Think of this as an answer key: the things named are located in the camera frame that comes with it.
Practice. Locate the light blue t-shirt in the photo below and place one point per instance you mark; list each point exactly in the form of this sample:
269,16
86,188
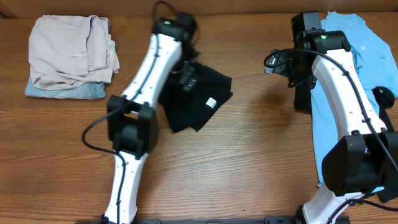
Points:
375,67

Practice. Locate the folded beige pants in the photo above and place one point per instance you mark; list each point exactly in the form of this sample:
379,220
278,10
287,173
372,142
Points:
66,52

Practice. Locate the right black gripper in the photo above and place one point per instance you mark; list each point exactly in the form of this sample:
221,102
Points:
298,79

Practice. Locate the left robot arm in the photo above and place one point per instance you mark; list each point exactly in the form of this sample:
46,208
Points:
133,127

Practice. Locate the black t-shirt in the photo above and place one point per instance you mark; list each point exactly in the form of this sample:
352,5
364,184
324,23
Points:
208,90

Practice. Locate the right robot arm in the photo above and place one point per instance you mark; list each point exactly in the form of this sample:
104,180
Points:
365,155

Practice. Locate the folded light blue jeans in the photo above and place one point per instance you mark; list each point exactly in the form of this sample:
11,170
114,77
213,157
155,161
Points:
87,91

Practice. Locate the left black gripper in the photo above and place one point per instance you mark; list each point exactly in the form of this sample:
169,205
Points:
188,78

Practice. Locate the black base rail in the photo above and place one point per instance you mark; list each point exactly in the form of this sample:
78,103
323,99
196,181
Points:
211,221

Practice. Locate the black garment under pile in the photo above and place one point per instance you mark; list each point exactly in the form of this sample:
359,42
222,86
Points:
385,100

